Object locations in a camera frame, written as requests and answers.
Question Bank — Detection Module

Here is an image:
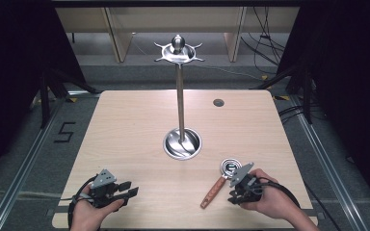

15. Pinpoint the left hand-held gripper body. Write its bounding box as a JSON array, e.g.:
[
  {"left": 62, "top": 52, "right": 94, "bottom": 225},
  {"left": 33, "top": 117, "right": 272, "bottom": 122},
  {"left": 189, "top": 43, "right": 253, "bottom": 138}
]
[{"left": 89, "top": 168, "right": 125, "bottom": 209}]

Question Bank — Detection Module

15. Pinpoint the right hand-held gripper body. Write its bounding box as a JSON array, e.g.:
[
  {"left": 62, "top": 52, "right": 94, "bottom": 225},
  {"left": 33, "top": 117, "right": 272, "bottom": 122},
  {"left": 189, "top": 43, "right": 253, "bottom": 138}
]
[{"left": 228, "top": 162, "right": 265, "bottom": 204}]

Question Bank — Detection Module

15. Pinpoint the strainer with wooden handle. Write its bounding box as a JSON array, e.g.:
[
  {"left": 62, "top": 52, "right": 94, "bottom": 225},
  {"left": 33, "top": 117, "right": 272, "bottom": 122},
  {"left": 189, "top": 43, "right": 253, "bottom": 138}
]
[{"left": 199, "top": 157, "right": 243, "bottom": 210}]

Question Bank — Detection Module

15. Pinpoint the metal utensil rack stand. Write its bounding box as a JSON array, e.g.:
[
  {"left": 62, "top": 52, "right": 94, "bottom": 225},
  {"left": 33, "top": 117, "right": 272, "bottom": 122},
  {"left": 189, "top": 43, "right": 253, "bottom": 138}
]
[{"left": 153, "top": 34, "right": 206, "bottom": 161}]

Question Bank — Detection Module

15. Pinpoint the person's left hand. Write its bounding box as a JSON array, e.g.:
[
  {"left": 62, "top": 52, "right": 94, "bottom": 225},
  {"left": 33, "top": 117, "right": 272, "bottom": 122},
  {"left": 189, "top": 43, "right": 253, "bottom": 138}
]
[{"left": 69, "top": 184, "right": 126, "bottom": 231}]

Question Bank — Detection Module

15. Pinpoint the person's right hand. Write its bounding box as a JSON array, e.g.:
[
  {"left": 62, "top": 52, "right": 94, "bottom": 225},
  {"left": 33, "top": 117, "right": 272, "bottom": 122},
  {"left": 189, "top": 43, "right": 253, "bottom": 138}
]
[{"left": 239, "top": 168, "right": 301, "bottom": 221}]

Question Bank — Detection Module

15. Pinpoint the black metal stand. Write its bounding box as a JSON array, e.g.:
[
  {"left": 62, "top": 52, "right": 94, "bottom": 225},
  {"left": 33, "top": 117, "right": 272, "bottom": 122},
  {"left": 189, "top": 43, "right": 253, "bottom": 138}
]
[
  {"left": 39, "top": 66, "right": 101, "bottom": 130},
  {"left": 250, "top": 63, "right": 316, "bottom": 125}
]

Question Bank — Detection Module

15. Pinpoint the dark curtain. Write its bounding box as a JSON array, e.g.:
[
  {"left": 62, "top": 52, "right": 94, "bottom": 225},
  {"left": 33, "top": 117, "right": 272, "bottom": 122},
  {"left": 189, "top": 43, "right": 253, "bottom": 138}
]
[
  {"left": 0, "top": 0, "right": 86, "bottom": 187},
  {"left": 276, "top": 0, "right": 370, "bottom": 193}
]

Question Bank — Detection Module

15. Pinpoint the light wooden desk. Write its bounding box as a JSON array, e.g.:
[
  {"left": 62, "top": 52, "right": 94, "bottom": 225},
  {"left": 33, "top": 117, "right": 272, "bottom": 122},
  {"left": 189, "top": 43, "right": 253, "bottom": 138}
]
[{"left": 55, "top": 6, "right": 301, "bottom": 64}]

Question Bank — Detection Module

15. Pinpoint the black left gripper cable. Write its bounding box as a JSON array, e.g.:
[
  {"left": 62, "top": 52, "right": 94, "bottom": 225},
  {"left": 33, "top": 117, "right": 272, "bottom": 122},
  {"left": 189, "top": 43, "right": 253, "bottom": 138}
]
[{"left": 66, "top": 175, "right": 98, "bottom": 231}]

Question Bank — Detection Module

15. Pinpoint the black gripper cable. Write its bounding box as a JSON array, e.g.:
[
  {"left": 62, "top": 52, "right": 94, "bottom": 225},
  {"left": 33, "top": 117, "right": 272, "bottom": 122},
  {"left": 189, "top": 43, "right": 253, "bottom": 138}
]
[
  {"left": 256, "top": 177, "right": 343, "bottom": 231},
  {"left": 66, "top": 175, "right": 98, "bottom": 231}
]

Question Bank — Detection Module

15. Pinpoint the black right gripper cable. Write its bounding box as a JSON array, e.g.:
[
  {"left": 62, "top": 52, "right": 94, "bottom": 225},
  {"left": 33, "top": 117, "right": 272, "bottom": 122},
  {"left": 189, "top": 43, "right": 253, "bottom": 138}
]
[{"left": 256, "top": 177, "right": 343, "bottom": 231}]

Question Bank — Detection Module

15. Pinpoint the aluminium floor rail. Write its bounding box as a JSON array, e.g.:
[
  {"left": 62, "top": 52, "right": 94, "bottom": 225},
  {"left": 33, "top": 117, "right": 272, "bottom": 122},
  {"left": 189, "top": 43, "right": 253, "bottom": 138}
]
[
  {"left": 289, "top": 95, "right": 369, "bottom": 231},
  {"left": 0, "top": 94, "right": 66, "bottom": 231}
]

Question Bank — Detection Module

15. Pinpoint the bundle of black floor cables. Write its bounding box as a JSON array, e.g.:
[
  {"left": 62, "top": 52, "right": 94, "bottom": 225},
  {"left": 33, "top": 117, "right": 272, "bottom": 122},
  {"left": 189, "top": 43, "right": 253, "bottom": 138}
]
[{"left": 240, "top": 6, "right": 287, "bottom": 76}]

